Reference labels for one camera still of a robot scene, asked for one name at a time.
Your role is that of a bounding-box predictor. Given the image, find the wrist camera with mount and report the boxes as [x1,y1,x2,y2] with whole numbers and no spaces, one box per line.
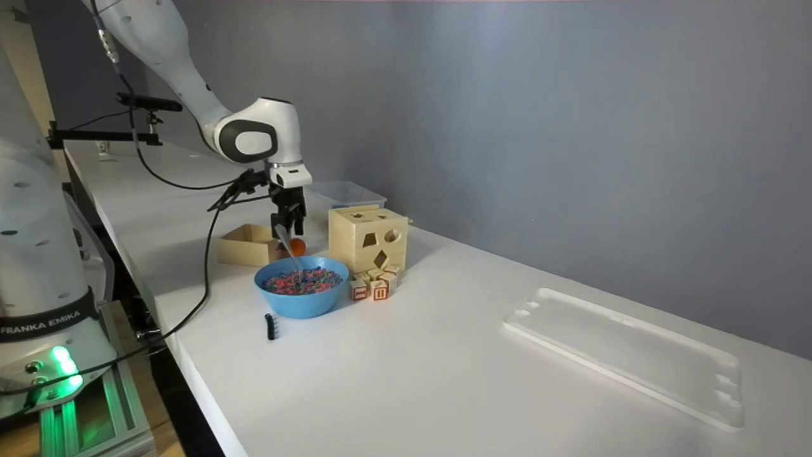
[204,164,274,212]

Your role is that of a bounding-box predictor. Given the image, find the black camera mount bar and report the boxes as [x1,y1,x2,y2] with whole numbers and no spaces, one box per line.
[42,89,185,151]

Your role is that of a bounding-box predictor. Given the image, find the wooden shape sorter cube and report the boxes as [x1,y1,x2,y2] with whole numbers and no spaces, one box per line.
[324,203,414,277]

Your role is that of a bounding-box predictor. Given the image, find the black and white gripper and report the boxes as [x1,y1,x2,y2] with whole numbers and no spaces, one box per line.
[265,163,313,243]

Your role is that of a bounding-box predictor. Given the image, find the robot base stand green light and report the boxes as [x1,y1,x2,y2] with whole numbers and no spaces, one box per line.
[0,316,160,457]

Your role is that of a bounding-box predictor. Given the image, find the colourful beads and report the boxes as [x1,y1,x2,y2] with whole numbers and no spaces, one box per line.
[263,264,344,296]

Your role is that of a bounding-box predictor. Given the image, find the small open wooden box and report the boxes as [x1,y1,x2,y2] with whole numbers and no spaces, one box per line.
[217,221,288,269]

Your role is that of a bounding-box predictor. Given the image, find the clear acrylic tray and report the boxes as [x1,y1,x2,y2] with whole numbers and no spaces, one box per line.
[499,286,746,430]

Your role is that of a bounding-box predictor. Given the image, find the blue plastic bowl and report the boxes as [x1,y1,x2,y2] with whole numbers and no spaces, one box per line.
[250,253,351,323]

